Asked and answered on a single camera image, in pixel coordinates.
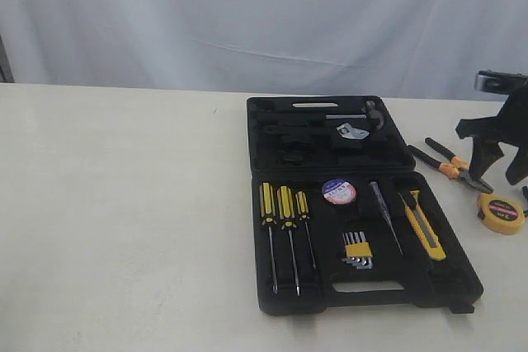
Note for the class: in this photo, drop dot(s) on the middle yellow black screwdriver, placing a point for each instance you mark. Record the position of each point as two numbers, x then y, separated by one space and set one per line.
287 217

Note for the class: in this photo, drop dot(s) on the large yellow black screwdriver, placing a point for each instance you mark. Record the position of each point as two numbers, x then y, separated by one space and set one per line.
268 219

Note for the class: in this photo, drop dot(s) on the claw hammer black handle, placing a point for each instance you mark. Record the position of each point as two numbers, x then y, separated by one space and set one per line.
371 114

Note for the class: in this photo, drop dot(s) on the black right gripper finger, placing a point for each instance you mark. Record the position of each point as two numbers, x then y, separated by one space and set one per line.
485 153
517 171

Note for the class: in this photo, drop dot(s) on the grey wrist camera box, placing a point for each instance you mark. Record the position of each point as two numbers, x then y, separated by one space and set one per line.
499 83

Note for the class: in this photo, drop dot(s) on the clear voltage tester pen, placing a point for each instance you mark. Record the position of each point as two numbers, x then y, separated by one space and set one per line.
383 208

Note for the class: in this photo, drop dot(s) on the hex key set yellow holder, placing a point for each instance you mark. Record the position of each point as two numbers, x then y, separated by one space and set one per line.
357 252

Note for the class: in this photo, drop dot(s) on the small yellow black screwdriver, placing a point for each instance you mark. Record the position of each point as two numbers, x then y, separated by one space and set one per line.
304 216

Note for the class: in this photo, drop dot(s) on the white fabric backdrop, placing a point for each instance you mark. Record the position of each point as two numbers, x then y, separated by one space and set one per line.
392 48

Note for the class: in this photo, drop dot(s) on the adjustable wrench black handle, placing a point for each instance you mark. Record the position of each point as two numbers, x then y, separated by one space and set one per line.
345 130

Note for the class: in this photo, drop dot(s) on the black PVC insulating tape roll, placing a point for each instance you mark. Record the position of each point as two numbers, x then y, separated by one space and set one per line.
339 192

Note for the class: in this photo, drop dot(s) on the yellow tape measure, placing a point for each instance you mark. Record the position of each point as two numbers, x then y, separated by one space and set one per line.
500 215

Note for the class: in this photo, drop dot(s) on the black plastic tool case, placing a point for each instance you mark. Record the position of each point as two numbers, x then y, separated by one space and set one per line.
305 162

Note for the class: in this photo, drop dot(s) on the yellow utility knife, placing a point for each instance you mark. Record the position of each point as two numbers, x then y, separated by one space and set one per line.
421 226

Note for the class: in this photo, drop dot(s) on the black orange combination pliers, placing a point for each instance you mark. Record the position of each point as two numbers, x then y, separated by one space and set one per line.
453 168

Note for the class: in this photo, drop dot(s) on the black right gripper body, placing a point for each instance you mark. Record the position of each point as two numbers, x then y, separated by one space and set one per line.
508 126

